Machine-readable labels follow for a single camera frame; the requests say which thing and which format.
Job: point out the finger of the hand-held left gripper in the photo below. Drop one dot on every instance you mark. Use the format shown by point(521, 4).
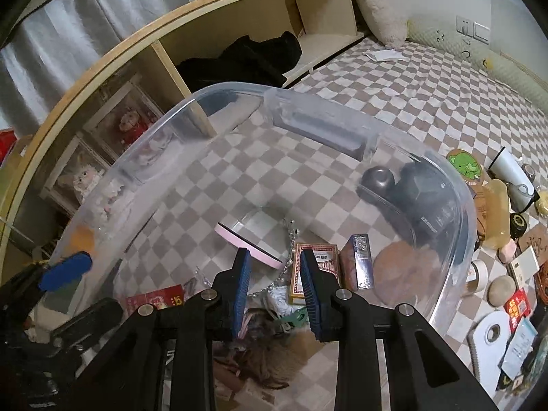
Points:
point(92, 317)
point(64, 272)

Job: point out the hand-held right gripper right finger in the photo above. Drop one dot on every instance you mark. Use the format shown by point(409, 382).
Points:
point(313, 292)

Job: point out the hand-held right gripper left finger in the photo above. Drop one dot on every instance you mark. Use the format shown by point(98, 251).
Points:
point(242, 284)

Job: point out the red playing card box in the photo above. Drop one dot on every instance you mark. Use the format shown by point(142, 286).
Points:
point(314, 280)

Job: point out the clear plastic storage bin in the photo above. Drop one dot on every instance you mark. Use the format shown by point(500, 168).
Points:
point(180, 180)

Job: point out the green hair clip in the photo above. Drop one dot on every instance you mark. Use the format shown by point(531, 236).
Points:
point(292, 319)

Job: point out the pink round mirror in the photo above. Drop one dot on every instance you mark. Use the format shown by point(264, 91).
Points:
point(265, 254)

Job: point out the blue card box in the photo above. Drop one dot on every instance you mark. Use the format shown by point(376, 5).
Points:
point(358, 262)

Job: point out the red printed card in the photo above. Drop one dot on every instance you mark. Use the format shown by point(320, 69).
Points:
point(158, 298)

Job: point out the white dress doll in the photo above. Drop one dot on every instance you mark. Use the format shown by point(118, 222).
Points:
point(84, 180)

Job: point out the brown round pad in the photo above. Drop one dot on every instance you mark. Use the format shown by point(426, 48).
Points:
point(406, 270)

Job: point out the clear doll display case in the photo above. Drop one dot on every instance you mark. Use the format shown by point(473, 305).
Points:
point(60, 171)
point(107, 107)

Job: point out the grey dome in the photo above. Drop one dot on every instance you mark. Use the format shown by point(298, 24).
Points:
point(376, 180)

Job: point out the red dress doll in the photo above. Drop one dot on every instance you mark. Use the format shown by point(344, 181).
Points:
point(129, 122)

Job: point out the beige tape roll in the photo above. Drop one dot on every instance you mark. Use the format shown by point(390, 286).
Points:
point(476, 275)

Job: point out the white board with hole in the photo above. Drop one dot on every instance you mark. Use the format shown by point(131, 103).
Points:
point(481, 351)

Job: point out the beige round stone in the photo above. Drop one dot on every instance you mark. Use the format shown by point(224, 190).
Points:
point(501, 292)

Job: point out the small pink block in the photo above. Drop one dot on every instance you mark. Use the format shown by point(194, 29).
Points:
point(507, 251)

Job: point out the green frog coaster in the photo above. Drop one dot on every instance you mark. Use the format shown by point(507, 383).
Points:
point(466, 165)

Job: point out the yellow translucent bottle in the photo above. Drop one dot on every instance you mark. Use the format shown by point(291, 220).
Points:
point(496, 210)

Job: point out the red snack packet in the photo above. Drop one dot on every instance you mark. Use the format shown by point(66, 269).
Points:
point(518, 311)

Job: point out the white card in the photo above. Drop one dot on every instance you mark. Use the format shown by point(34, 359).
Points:
point(524, 268)

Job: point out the light blue card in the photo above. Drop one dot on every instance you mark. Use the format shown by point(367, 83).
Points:
point(520, 349)

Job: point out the black round tin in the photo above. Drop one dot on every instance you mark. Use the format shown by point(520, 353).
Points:
point(518, 225)

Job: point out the black bag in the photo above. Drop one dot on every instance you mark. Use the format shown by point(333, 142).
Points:
point(244, 62)

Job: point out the white tumbler cup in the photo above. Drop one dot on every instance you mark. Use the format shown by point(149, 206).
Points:
point(511, 174)

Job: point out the wooden shelf unit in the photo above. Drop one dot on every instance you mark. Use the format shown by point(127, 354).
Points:
point(141, 47)

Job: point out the yellow plush ball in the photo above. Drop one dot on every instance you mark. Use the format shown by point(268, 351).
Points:
point(543, 203)

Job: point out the white paper sheet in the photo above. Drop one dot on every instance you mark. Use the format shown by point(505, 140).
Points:
point(384, 55)

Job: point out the grey curtain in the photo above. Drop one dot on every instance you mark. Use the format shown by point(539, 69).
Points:
point(107, 21)

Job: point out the green bolster pillow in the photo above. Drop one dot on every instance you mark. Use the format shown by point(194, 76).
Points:
point(492, 64)

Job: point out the white fluffy pillow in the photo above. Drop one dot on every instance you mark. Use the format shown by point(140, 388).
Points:
point(379, 8)

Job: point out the white wall switch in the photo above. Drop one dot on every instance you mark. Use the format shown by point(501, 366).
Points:
point(473, 29)

